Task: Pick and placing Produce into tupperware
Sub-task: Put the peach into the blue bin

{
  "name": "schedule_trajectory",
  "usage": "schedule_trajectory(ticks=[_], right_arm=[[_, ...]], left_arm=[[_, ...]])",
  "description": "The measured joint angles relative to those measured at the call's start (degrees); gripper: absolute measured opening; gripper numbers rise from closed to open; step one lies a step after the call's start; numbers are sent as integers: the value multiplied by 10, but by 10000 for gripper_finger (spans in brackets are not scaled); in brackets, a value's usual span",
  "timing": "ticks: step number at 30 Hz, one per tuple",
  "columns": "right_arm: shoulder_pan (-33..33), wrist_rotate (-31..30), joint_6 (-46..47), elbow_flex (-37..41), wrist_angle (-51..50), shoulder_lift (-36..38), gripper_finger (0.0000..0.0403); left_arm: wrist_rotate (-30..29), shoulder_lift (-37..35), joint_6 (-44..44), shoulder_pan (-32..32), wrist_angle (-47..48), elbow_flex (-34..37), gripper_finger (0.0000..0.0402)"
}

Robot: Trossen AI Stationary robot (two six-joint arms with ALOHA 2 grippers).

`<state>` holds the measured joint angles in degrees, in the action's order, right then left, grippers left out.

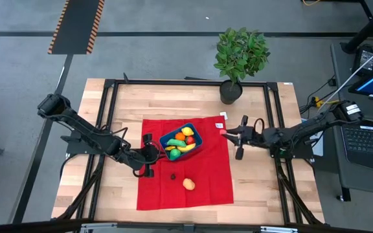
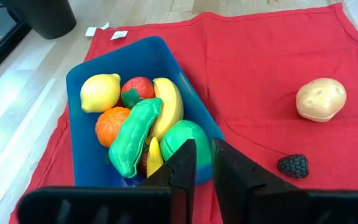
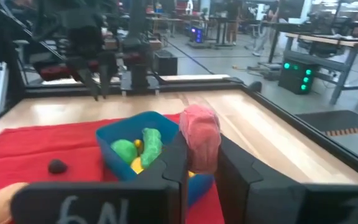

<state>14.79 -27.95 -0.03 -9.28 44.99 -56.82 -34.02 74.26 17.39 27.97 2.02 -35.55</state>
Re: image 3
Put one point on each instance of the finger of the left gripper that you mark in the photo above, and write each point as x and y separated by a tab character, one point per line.
105	81
90	82

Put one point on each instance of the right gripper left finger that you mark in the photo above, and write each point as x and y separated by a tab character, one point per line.
154	202

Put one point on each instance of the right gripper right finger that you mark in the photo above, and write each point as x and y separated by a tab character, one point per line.
275	202

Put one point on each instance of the green toy cucumber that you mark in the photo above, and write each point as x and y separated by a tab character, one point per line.
151	146

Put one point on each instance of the yellow toy banana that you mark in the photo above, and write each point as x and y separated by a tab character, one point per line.
139	145

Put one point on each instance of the green toy pear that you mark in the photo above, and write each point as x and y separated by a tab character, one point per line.
123	151

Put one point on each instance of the pink textured toy fruit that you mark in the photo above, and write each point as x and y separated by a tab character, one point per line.
200	140

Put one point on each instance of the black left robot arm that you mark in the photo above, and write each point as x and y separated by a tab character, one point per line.
138	62

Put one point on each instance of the blue plastic tupperware container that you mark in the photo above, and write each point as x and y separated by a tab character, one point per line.
126	124

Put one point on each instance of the plain black box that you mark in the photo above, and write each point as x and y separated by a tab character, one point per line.
165	63

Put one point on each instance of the black toy blackberry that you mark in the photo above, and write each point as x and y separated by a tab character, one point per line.
57	166

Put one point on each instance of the red cloth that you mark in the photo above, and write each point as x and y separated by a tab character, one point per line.
26	146

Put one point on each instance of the blue lit box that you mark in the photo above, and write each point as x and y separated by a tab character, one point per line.
197	34

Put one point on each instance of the black orange-striped floor mat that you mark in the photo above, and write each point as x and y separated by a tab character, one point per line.
337	119

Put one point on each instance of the black box green lights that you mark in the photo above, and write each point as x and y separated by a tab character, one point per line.
294	81

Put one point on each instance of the person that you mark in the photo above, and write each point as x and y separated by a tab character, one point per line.
267	28
233	21

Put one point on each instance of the wooden top workbench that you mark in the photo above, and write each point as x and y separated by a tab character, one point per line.
331	40

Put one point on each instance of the black aluminium table frame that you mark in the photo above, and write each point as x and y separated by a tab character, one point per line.
48	90

